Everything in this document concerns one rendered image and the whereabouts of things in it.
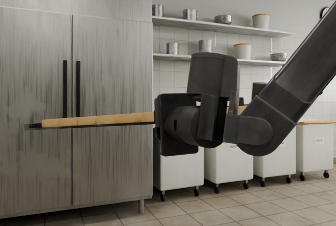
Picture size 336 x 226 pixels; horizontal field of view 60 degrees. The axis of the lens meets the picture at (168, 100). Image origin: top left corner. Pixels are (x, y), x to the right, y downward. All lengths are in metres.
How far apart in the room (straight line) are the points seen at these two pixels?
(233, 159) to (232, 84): 2.99
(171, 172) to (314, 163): 1.99
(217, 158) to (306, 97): 2.90
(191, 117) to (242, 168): 3.10
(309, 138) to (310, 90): 3.73
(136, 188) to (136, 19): 1.49
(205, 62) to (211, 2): 3.75
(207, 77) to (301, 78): 0.11
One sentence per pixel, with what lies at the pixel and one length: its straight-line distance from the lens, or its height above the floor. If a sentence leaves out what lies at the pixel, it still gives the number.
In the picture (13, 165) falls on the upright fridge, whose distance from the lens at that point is 2.51.
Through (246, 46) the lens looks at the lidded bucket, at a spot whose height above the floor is 1.73.
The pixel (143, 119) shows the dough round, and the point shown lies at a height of 0.99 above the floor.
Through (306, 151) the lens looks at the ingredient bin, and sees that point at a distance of 4.10.
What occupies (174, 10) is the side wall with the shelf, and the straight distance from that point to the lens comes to 3.85.
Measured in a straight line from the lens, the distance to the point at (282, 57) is 4.35.
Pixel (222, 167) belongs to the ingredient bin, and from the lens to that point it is 3.31.
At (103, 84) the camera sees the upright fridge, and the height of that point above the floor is 1.16.
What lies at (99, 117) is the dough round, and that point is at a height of 0.99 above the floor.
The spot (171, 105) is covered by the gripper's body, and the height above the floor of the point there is 1.02.
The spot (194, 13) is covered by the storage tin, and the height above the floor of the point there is 2.09.
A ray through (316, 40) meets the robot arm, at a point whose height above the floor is 1.10.
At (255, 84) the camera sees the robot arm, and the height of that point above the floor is 1.08.
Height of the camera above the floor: 1.03
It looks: level
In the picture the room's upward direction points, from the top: straight up
